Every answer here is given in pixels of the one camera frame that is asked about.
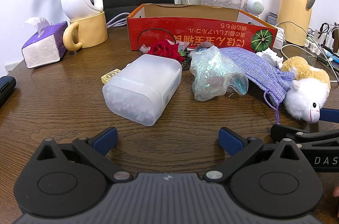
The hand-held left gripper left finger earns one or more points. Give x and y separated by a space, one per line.
104 140

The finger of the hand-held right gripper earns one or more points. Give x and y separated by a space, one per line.
329 115
280 131

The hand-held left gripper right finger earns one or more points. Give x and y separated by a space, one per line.
230 140

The yellow white plush toy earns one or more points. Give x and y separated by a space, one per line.
304 91

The translucent cotton swab box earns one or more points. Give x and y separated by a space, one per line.
140 89

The small yellow tile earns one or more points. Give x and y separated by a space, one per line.
110 76

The iridescent plastic bag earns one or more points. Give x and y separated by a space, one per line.
209 73

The white tissue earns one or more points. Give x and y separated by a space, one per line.
270 57

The clear candy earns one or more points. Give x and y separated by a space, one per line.
145 49

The red artificial rose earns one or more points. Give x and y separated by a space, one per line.
165 50

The red cardboard box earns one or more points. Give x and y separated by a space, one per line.
201 33

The person's right hand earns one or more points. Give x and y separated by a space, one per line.
336 191

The blue pen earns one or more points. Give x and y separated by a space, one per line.
331 57

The dark blue case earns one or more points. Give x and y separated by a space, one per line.
6 90

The purple tissue pack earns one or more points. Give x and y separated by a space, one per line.
42 49

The yellow mug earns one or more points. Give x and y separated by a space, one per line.
90 30

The grey box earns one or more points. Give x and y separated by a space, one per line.
272 18

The yellow thermos jug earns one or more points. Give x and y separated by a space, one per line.
294 6

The white round speaker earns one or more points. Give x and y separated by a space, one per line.
254 5

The white wall socket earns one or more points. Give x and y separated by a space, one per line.
12 66

